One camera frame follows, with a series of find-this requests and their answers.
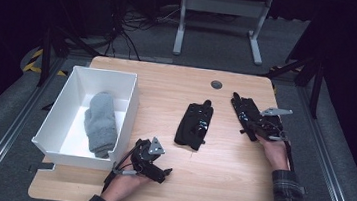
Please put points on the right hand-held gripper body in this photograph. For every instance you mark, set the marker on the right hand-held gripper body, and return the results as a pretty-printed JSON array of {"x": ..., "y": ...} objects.
[{"x": 272, "y": 125}]

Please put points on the black glove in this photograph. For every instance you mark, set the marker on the black glove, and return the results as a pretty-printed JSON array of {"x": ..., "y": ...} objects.
[
  {"x": 194, "y": 125},
  {"x": 244, "y": 110}
]

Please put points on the white metal desk frame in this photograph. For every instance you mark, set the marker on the white metal desk frame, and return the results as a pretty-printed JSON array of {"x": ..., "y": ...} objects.
[{"x": 223, "y": 6}]

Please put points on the plain grey mitten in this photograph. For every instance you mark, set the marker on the plain grey mitten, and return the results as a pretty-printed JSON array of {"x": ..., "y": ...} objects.
[{"x": 102, "y": 132}]

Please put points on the grey metal floor rail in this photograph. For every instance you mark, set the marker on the grey metal floor rail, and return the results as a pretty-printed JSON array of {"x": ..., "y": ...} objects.
[
  {"x": 12, "y": 130},
  {"x": 327, "y": 163}
]

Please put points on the white box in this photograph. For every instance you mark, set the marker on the white box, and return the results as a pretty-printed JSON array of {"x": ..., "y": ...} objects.
[{"x": 62, "y": 135}]

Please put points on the grey round table grommet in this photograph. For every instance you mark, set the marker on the grey round table grommet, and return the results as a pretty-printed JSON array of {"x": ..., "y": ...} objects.
[{"x": 216, "y": 84}]

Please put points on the person's left hand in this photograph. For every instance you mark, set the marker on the person's left hand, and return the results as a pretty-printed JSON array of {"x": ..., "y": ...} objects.
[{"x": 124, "y": 185}]

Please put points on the black metal stand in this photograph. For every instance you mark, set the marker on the black metal stand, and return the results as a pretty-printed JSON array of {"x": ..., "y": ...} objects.
[
  {"x": 46, "y": 53},
  {"x": 316, "y": 78}
]

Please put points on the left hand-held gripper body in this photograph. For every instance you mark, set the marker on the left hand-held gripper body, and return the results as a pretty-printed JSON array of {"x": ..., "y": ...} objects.
[{"x": 148, "y": 159}]

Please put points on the yellow black floor tape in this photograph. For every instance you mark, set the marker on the yellow black floor tape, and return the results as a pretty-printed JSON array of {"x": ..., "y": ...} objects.
[{"x": 34, "y": 63}]

